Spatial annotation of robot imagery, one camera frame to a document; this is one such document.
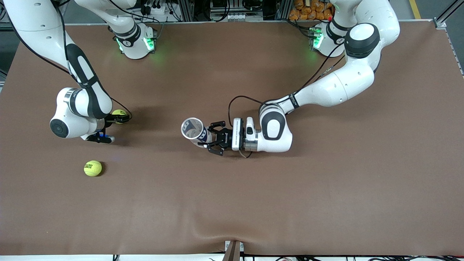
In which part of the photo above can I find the yellow tennis ball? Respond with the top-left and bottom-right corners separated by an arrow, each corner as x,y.
84,160 -> 102,177
112,109 -> 128,125

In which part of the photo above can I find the white blue tennis ball can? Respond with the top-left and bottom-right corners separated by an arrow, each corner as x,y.
181,117 -> 215,148

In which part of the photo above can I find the white power strip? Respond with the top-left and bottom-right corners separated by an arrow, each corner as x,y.
140,4 -> 171,16

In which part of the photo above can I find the brown table mat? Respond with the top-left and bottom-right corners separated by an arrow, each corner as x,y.
0,20 -> 464,256

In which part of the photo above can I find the orange objects pile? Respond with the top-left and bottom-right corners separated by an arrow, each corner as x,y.
288,0 -> 335,21

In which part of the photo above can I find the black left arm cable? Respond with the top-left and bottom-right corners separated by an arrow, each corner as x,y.
228,42 -> 347,127

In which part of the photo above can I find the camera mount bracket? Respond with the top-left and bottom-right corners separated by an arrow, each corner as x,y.
224,240 -> 244,261

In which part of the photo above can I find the aluminium frame post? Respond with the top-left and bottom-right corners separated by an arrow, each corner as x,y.
180,0 -> 194,21
276,0 -> 292,20

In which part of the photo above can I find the aluminium frame strut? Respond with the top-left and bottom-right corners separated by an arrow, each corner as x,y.
433,0 -> 464,30

